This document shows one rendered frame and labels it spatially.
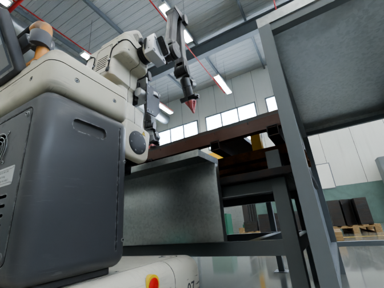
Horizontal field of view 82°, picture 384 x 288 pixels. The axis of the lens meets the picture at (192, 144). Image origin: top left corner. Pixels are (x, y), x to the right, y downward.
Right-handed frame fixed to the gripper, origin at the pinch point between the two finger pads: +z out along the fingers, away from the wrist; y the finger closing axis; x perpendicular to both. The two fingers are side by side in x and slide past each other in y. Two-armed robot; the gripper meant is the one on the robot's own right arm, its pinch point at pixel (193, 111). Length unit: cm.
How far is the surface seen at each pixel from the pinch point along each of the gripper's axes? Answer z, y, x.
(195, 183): 35.8, -0.6, 23.0
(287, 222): 58, -38, 25
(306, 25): -16, -63, 19
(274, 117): 15.0, -42.3, 10.2
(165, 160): 20.5, 5.9, 33.2
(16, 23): -413, 563, -285
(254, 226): 265, 97, -386
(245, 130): 17.2, -28.4, 10.8
